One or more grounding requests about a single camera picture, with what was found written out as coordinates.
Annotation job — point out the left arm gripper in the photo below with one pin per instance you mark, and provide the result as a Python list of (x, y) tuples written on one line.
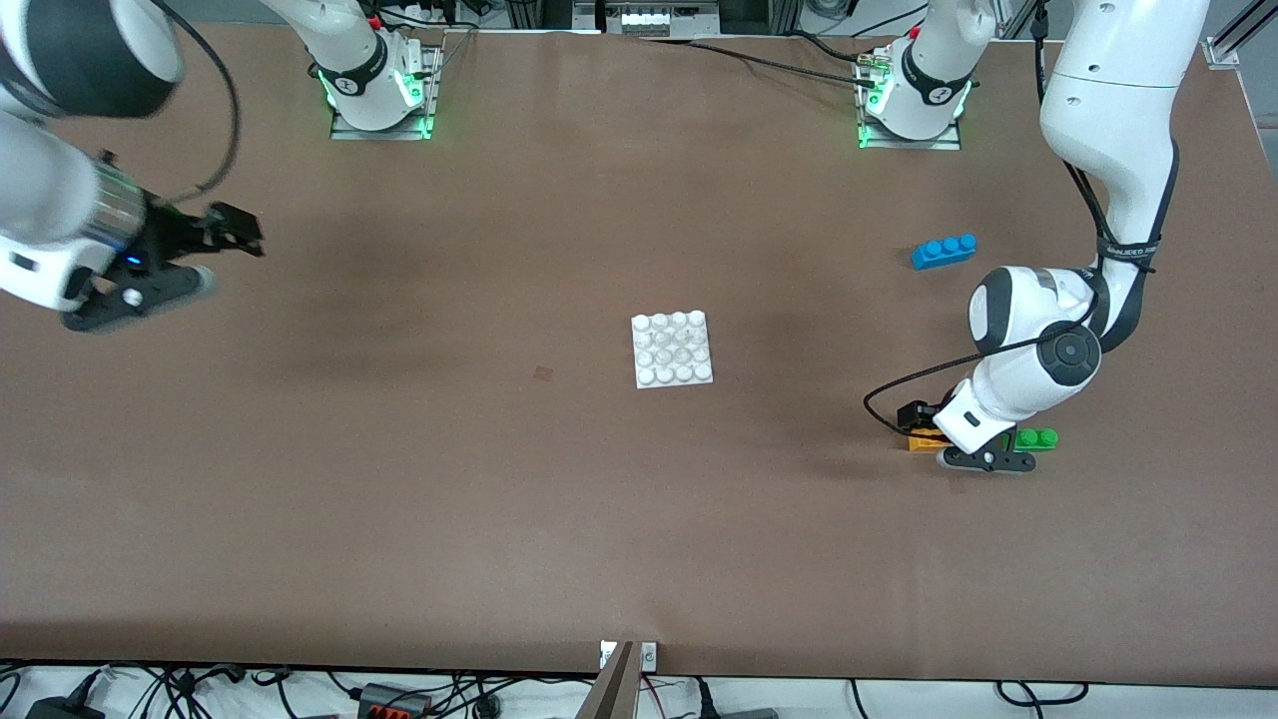
[(916, 415)]

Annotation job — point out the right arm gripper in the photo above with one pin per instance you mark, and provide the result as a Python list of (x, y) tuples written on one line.
[(176, 237)]

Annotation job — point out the yellow two-stud block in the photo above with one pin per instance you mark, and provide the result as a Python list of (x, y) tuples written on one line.
[(924, 443)]

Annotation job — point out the white studded base plate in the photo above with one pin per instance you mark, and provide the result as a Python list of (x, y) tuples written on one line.
[(673, 350)]

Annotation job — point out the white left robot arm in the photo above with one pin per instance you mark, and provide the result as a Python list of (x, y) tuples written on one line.
[(1108, 110)]

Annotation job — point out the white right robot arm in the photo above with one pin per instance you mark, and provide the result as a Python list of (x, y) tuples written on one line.
[(50, 180)]

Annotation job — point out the green two-stud block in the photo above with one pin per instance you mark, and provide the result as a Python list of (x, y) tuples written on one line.
[(1040, 438)]

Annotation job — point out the blue three-stud block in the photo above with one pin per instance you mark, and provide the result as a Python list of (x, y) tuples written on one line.
[(944, 251)]

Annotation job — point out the white power strip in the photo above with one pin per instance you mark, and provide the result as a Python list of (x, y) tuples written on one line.
[(649, 18)]

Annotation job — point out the black adapter with orange levers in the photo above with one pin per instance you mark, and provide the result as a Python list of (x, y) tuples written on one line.
[(394, 702)]

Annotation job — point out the black power brick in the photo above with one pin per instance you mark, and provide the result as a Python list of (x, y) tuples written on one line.
[(65, 707)]

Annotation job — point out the small metal edge bracket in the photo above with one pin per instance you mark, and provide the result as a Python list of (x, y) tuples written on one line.
[(648, 655), (607, 654)]

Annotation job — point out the metal table corner bracket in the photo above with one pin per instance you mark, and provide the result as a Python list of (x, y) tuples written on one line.
[(1223, 52)]

